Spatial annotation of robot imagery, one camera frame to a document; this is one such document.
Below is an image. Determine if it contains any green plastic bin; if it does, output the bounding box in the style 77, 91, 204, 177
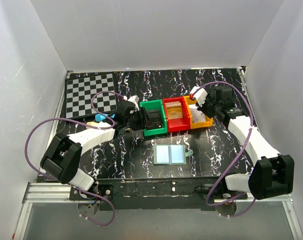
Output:
139, 99, 168, 137

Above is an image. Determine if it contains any yellow plastic bin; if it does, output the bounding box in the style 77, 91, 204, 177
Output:
184, 95, 214, 129

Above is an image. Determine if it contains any red plastic bin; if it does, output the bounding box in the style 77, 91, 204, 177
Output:
162, 96, 191, 133

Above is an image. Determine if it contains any green card holder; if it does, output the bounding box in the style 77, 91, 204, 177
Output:
153, 144, 193, 165

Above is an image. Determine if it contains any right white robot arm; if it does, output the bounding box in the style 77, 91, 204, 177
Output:
189, 81, 295, 200

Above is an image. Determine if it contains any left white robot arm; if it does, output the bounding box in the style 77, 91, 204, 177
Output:
40, 100, 148, 191

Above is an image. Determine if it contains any black card in green bin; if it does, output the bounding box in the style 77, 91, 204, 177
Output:
146, 109, 164, 130

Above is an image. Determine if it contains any white card in yellow bin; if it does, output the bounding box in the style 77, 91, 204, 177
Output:
189, 104, 206, 124

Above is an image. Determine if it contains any orange card in red bin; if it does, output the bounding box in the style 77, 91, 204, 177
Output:
165, 101, 183, 120

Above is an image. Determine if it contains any blue plastic crayon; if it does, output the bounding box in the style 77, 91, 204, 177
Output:
94, 113, 115, 123

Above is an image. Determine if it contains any cream plastic crayon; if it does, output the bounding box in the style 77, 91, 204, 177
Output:
86, 121, 99, 129

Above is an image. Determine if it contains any checkered chessboard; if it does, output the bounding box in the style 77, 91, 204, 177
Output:
65, 73, 117, 120

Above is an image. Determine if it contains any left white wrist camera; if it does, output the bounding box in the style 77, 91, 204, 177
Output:
127, 95, 140, 110

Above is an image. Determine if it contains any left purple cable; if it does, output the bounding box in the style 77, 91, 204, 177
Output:
24, 91, 129, 227

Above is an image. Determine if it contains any purple cable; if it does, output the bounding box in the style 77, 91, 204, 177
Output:
190, 81, 257, 218
24, 91, 129, 227

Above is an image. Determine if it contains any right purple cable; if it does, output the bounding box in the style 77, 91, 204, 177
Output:
190, 81, 257, 218

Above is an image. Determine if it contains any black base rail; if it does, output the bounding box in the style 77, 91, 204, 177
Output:
68, 174, 249, 213

